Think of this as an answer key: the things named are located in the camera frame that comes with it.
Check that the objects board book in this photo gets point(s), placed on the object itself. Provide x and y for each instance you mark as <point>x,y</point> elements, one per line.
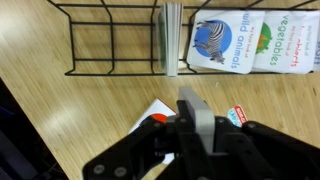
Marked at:
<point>301,43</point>

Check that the green board book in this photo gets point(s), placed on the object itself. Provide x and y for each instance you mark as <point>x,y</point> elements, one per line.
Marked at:
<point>170,40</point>

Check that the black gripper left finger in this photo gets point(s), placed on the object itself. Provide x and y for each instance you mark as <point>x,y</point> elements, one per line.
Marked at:
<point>150,153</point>

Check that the transport board book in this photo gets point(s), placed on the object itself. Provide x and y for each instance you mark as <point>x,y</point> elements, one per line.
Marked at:
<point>317,50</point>

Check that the wild animals zebra book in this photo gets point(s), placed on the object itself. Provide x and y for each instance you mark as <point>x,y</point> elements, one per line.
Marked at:
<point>223,43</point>

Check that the vegetables board book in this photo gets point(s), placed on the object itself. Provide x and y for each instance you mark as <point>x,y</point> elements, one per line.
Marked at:
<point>275,43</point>

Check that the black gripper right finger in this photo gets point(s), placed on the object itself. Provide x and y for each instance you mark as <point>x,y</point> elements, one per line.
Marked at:
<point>266,156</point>

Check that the red abc board book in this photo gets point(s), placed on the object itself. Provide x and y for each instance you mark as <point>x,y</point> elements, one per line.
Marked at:
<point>156,111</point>

